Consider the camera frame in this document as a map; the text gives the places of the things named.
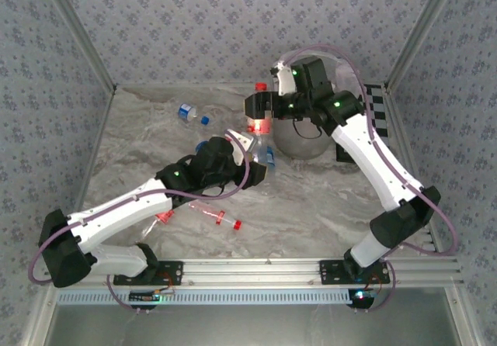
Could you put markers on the clear bottle red cap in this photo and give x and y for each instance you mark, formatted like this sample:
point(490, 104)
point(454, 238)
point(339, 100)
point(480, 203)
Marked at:
point(167, 216)
point(220, 218)

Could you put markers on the aluminium frame post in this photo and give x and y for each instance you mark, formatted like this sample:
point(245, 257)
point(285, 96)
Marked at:
point(77, 32)
point(423, 32)

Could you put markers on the loose blue bottle cap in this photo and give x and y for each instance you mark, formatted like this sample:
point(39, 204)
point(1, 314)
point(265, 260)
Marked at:
point(205, 120)

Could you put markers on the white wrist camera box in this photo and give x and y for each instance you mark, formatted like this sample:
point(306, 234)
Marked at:
point(240, 144)
point(286, 82)

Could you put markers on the grey round waste bin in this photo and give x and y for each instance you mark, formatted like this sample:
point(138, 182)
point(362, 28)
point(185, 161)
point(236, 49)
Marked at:
point(299, 144)

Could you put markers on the small electronics board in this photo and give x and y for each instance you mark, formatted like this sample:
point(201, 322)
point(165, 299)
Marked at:
point(145, 296)
point(361, 296)

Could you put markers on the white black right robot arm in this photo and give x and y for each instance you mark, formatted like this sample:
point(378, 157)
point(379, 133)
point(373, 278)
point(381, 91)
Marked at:
point(372, 160)

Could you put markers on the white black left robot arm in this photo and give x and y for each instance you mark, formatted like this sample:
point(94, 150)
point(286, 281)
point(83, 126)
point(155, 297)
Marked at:
point(116, 214)

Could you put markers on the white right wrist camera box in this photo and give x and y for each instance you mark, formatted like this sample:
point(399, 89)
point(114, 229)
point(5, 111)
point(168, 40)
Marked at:
point(286, 82)

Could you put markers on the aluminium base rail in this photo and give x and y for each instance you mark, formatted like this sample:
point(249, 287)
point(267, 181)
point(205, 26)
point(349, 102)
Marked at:
point(248, 270)

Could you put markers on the black white checkerboard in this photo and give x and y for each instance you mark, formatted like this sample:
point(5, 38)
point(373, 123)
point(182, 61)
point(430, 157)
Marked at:
point(378, 109)

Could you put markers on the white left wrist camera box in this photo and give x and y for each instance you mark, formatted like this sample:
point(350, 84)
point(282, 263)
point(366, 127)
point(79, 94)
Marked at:
point(240, 144)

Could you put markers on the red label red cap bottle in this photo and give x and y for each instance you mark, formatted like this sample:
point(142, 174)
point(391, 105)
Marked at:
point(260, 126)

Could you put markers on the small blue label bottle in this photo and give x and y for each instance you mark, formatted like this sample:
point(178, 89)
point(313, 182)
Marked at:
point(185, 110)

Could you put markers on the large blue label plastic bottle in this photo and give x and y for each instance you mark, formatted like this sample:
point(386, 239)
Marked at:
point(268, 155)

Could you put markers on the grey metal panel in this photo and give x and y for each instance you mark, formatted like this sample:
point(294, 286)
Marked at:
point(248, 326)

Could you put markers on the blue capped plastic bottle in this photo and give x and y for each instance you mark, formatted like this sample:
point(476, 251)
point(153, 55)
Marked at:
point(200, 145)

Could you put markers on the clear plastic bin liner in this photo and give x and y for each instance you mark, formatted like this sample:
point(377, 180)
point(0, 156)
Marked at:
point(345, 75)

